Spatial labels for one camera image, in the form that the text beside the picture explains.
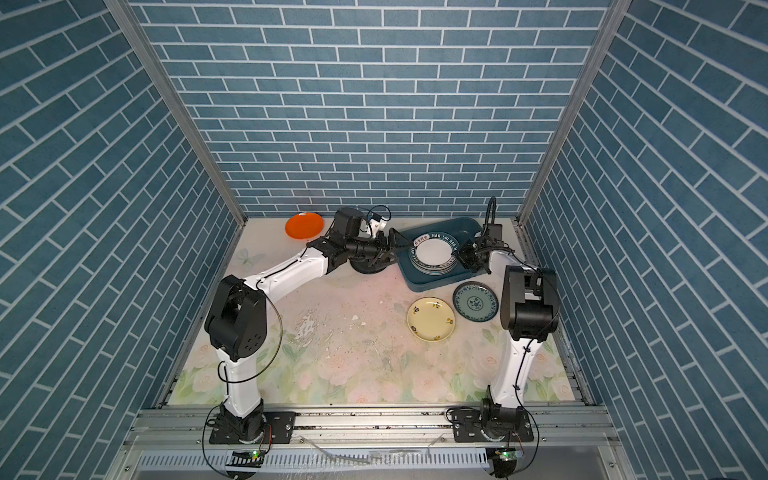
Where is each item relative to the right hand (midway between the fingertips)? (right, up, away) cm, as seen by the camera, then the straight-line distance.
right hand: (452, 249), depth 103 cm
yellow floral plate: (-8, -22, -9) cm, 25 cm away
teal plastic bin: (+6, +8, +13) cm, 16 cm away
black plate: (-28, -4, -21) cm, 35 cm away
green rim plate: (-7, -1, +3) cm, 8 cm away
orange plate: (-57, +9, +16) cm, 60 cm away
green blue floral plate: (+7, -17, -6) cm, 19 cm away
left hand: (-16, 0, -20) cm, 26 cm away
